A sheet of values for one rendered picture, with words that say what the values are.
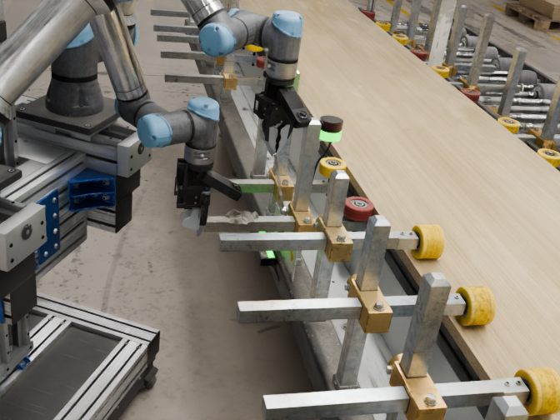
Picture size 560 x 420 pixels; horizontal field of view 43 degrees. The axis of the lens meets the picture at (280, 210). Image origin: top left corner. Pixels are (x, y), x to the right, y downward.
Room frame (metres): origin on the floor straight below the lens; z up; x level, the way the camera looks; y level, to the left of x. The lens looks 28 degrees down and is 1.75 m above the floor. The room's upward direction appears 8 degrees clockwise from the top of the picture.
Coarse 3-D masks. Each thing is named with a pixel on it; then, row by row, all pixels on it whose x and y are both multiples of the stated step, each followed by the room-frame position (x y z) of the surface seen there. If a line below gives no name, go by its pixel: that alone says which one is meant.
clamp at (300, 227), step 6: (288, 204) 1.70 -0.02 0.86; (288, 210) 1.68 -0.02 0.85; (294, 210) 1.65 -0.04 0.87; (294, 216) 1.62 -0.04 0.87; (300, 216) 1.62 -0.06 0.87; (306, 216) 1.62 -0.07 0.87; (312, 216) 1.63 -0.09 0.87; (300, 222) 1.58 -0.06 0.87; (312, 222) 1.59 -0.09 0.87; (294, 228) 1.60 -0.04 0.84; (300, 228) 1.57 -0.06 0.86; (306, 228) 1.58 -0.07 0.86; (312, 228) 1.58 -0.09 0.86
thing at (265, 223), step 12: (264, 216) 1.61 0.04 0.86; (276, 216) 1.62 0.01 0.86; (288, 216) 1.63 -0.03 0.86; (204, 228) 1.54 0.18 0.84; (216, 228) 1.55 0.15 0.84; (228, 228) 1.56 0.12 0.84; (240, 228) 1.57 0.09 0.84; (252, 228) 1.57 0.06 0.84; (264, 228) 1.58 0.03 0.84; (276, 228) 1.59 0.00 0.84; (288, 228) 1.60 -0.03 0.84; (348, 228) 1.65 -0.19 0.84; (360, 228) 1.65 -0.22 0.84
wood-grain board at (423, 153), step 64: (256, 0) 3.97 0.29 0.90; (320, 0) 4.20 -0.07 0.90; (320, 64) 2.91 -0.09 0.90; (384, 64) 3.04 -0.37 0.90; (384, 128) 2.26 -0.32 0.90; (448, 128) 2.35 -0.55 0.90; (384, 192) 1.76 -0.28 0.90; (448, 192) 1.82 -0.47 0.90; (512, 192) 1.88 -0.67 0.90; (448, 256) 1.46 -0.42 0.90; (512, 256) 1.51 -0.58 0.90; (448, 320) 1.21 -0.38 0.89; (512, 320) 1.23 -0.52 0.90
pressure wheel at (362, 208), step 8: (352, 200) 1.68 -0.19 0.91; (360, 200) 1.69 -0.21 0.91; (368, 200) 1.69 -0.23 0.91; (344, 208) 1.66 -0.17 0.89; (352, 208) 1.63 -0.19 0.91; (360, 208) 1.64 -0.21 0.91; (368, 208) 1.64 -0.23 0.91; (352, 216) 1.63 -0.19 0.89; (360, 216) 1.63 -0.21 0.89; (368, 216) 1.64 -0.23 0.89
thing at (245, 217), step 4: (228, 212) 1.59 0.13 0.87; (232, 212) 1.58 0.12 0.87; (236, 212) 1.58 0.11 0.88; (240, 212) 1.58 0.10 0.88; (244, 212) 1.58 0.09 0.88; (248, 212) 1.58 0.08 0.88; (252, 212) 1.59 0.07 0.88; (256, 212) 1.60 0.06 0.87; (228, 216) 1.58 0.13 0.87; (232, 216) 1.58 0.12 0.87; (236, 216) 1.58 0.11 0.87; (240, 216) 1.58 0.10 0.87; (244, 216) 1.58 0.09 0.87; (248, 216) 1.58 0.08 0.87; (252, 216) 1.59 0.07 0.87; (256, 216) 1.59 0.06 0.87; (232, 220) 1.55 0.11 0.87; (236, 220) 1.55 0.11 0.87; (240, 220) 1.55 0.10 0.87; (244, 220) 1.56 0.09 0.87; (248, 220) 1.57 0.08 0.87; (252, 220) 1.57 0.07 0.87
